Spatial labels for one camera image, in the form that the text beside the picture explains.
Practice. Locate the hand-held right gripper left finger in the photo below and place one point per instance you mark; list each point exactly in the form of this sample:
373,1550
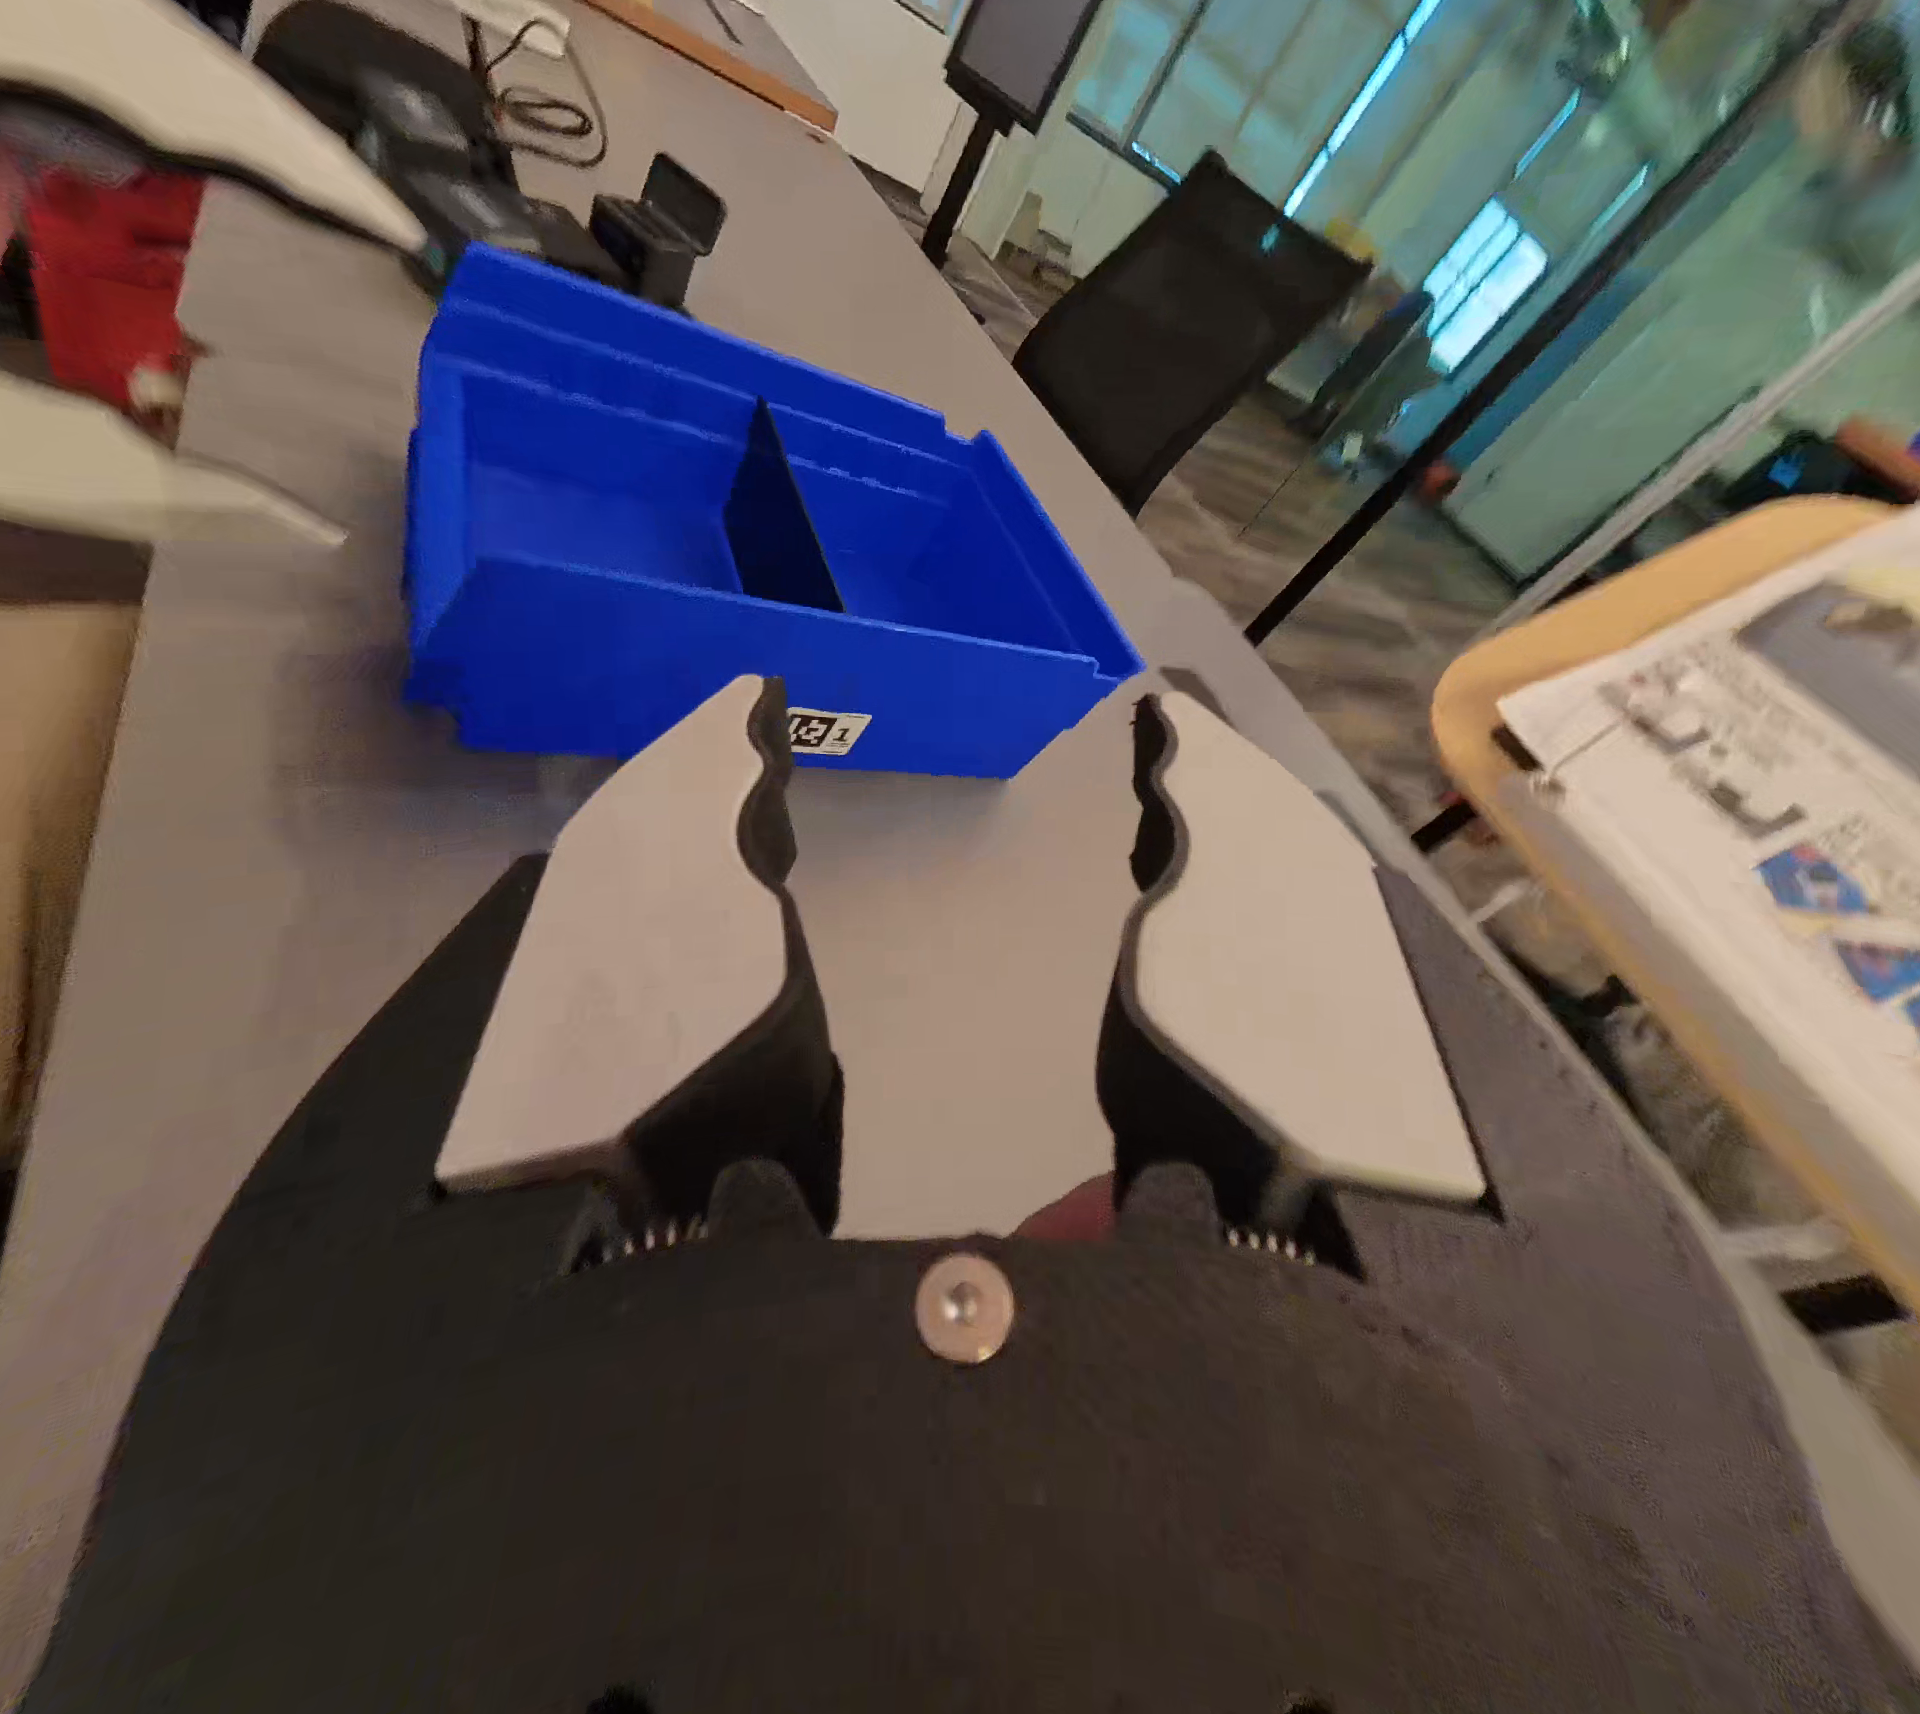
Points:
646,965

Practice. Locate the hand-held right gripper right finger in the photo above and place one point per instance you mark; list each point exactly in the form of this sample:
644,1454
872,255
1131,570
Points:
1290,994

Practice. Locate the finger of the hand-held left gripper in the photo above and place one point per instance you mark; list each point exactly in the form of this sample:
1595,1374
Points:
196,80
103,469

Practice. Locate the red plastic object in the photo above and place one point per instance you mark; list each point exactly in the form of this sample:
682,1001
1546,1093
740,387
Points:
103,259

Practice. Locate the black rounded device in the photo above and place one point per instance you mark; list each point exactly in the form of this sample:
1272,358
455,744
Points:
391,124

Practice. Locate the blue plastic bin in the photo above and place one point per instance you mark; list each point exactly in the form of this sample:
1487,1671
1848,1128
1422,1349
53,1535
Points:
600,635

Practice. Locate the thin black pole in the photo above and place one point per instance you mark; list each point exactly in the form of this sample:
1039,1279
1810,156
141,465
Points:
1320,570

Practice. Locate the black charger box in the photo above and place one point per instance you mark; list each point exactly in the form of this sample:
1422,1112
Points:
668,220

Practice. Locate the wooden clipboard board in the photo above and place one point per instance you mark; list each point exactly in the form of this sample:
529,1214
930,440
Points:
1620,584

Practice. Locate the black office chair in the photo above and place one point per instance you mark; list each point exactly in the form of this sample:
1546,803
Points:
1187,335

